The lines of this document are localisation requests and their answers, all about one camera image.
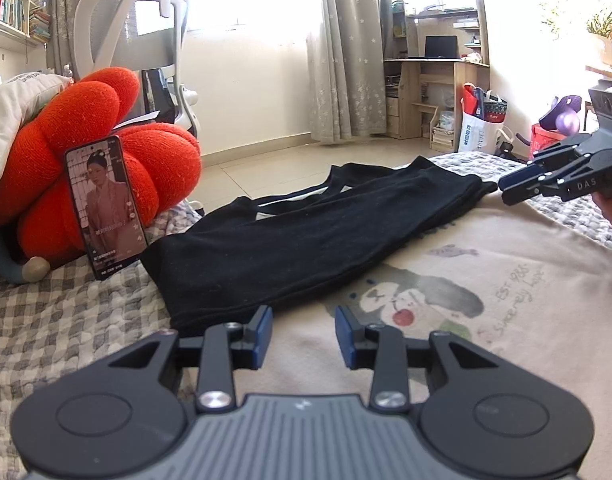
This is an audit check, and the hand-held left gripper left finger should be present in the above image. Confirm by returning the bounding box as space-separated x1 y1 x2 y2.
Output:
106 305 274 413

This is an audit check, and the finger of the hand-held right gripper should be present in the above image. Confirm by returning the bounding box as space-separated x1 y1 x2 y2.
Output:
528 132 594 168
498 152 590 206

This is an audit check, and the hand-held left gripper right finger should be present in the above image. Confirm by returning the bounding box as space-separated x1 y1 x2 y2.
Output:
334 305 497 413

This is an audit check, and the cream bear print sweatshirt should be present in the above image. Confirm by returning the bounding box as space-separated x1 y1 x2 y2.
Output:
140 155 612 480

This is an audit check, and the purple toy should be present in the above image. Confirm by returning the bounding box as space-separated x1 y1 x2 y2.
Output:
538 95 584 136

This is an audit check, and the grey white patterned quilt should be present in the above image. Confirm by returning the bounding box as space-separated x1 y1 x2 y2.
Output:
0 152 612 480

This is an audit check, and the white red shopping bag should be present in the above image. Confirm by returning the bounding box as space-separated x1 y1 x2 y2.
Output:
458 82 509 153

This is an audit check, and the green potted plant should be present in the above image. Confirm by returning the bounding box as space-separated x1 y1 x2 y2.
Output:
538 0 612 68

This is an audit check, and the wooden shelf desk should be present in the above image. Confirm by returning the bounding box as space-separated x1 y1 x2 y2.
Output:
383 0 492 151

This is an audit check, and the black smartphone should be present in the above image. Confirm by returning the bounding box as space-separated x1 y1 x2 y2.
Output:
64 135 148 281

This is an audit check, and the grey checked pillow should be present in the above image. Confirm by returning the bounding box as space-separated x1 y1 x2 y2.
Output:
0 200 207 411

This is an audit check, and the orange pumpkin cushion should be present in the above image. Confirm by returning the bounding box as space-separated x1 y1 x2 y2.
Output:
0 66 202 271

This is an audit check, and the grey starred curtain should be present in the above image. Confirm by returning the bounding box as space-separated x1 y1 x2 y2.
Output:
46 0 109 78
306 0 394 146

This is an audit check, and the white printed pillow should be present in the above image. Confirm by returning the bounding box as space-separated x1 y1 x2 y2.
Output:
0 72 72 196

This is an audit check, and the white mesh office chair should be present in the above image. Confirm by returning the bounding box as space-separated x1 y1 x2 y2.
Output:
73 0 202 138

